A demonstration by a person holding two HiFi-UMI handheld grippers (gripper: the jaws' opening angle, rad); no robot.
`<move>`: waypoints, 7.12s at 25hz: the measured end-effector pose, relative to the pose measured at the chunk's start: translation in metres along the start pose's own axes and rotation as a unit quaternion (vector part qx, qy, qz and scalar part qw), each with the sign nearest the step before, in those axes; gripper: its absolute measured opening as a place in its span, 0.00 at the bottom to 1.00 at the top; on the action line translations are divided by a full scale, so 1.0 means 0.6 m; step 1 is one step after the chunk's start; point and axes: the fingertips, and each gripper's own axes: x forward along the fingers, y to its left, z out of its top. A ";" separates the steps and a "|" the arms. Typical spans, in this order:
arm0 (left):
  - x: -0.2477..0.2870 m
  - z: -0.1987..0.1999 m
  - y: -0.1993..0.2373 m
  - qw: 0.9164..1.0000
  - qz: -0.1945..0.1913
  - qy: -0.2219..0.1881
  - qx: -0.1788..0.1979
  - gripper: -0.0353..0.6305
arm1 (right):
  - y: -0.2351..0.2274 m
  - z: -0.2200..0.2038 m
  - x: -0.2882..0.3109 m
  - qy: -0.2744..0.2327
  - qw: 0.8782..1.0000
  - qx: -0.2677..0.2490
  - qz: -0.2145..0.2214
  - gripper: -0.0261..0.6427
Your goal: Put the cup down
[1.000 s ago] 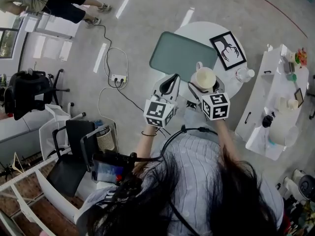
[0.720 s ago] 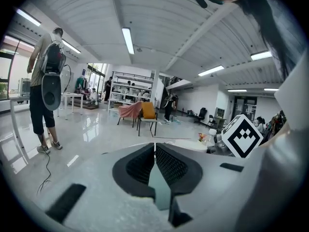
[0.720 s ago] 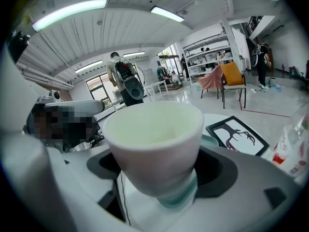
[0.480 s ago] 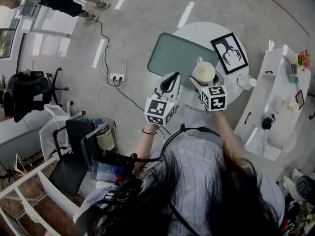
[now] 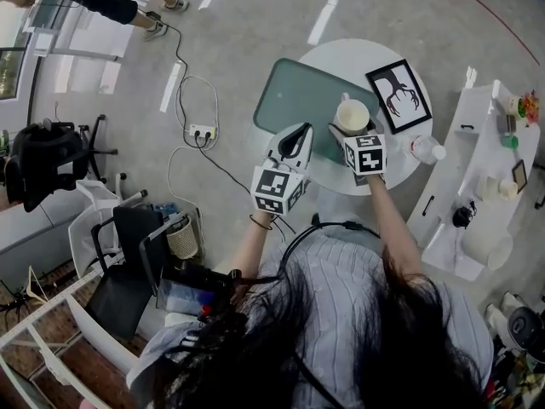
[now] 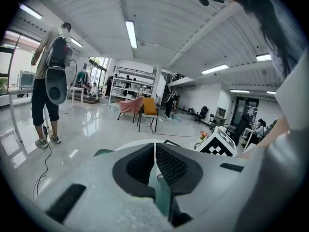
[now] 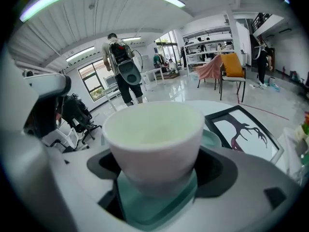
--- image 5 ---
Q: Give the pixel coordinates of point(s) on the black backpack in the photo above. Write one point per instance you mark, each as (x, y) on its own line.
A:
(42, 164)

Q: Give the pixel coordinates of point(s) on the person's right forearm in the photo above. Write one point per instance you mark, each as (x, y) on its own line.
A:
(391, 224)

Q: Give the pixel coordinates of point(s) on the beige wicker basket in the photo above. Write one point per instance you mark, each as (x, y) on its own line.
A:
(183, 239)

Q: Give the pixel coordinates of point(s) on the person's striped grey shirt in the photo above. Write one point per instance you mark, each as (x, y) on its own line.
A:
(340, 292)

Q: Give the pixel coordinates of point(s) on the small white pot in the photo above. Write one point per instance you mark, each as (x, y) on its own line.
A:
(488, 188)
(508, 188)

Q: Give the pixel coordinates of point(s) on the pot of colourful flowers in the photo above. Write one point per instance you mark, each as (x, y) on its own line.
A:
(526, 107)

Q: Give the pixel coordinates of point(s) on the white power strip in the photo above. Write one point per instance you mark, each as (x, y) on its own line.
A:
(202, 131)

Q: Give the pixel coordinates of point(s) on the grey sofa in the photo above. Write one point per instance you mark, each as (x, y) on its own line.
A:
(25, 237)

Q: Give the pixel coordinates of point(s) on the white perforated rail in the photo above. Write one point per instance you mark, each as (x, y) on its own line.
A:
(34, 318)

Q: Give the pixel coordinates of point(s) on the green rectangular tray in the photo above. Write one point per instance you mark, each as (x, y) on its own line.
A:
(298, 100)

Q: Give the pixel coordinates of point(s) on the white curved panel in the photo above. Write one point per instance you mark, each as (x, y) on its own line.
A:
(98, 339)

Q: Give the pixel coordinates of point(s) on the clear plastic water bottle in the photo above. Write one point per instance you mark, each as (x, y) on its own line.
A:
(426, 147)

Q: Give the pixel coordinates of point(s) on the round white side table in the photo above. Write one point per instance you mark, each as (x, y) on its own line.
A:
(353, 53)

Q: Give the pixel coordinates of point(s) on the dark framed window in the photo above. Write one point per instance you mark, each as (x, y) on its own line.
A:
(8, 75)

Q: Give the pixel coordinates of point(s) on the white plastic chair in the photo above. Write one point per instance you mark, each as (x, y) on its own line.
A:
(91, 211)

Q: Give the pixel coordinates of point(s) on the black framed antler picture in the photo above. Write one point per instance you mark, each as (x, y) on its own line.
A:
(398, 96)

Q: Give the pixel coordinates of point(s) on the small green jar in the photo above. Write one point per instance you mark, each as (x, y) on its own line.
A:
(509, 142)

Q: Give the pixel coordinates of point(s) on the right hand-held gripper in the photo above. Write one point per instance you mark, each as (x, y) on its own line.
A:
(368, 158)

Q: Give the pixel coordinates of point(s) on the black round appliance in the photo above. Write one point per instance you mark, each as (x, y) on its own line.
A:
(524, 328)

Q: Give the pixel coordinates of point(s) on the small grey box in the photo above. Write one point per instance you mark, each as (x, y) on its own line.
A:
(506, 124)

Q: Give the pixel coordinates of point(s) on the black wrist band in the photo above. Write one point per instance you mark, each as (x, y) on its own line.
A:
(260, 225)

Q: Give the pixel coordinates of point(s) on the white lampshade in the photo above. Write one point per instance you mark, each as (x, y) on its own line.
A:
(485, 245)

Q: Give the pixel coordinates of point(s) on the small brown picture frame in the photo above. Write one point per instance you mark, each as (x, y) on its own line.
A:
(520, 176)

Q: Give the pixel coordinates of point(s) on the white cup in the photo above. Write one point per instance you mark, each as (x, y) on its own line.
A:
(351, 115)

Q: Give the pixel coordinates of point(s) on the black office chair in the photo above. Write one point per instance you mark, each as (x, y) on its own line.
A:
(123, 288)
(95, 151)

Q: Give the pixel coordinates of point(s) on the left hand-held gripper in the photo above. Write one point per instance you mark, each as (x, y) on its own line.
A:
(274, 186)

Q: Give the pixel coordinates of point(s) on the black tablet screen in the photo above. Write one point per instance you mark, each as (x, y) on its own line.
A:
(187, 292)

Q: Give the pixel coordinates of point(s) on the white low cabinet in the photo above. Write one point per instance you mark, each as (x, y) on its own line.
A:
(481, 143)

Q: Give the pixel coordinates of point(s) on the person's left forearm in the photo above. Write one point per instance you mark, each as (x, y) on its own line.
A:
(253, 245)

